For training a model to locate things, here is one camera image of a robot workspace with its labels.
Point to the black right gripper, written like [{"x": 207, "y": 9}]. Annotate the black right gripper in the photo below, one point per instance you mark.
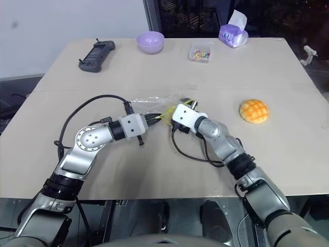
[{"x": 180, "y": 129}]

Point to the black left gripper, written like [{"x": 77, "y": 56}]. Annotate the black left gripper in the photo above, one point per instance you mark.
[{"x": 145, "y": 122}]

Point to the clear plastic bag yellow zip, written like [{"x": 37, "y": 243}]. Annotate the clear plastic bag yellow zip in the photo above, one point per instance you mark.
[{"x": 154, "y": 102}]

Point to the orange checkered bun snack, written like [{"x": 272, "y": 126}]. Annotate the orange checkered bun snack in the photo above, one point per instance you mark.
[{"x": 254, "y": 111}]

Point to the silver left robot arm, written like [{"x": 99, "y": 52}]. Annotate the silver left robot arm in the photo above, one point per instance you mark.
[{"x": 87, "y": 139}]

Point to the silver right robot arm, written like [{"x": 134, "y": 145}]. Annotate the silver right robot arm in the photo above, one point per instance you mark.
[{"x": 221, "y": 139}]

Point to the clear box of coloured clips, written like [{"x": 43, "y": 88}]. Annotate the clear box of coloured clips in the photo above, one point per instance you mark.
[{"x": 201, "y": 52}]

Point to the purple bowl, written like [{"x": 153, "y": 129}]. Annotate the purple bowl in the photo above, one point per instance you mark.
[{"x": 150, "y": 42}]

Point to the purple tissue pack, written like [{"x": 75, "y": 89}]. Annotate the purple tissue pack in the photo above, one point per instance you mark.
[{"x": 232, "y": 34}]

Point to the black handheld controller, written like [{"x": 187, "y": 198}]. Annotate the black handheld controller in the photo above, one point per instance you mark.
[{"x": 96, "y": 55}]

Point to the dark rounded shape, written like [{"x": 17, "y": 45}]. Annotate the dark rounded shape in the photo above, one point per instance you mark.
[{"x": 214, "y": 221}]

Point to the grey robot torso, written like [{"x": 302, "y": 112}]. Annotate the grey robot torso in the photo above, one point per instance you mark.
[{"x": 164, "y": 242}]

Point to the white plastic tool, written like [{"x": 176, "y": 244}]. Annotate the white plastic tool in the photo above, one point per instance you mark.
[{"x": 308, "y": 55}]

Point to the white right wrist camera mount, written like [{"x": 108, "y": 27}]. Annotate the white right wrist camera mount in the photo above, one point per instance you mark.
[{"x": 185, "y": 114}]

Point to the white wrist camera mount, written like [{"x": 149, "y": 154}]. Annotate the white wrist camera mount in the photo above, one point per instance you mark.
[
  {"x": 131, "y": 125},
  {"x": 185, "y": 114}
]

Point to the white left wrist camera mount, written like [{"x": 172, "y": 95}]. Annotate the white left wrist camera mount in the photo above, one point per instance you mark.
[{"x": 131, "y": 125}]

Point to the grey window frame post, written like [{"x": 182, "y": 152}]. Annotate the grey window frame post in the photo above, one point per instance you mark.
[{"x": 151, "y": 18}]

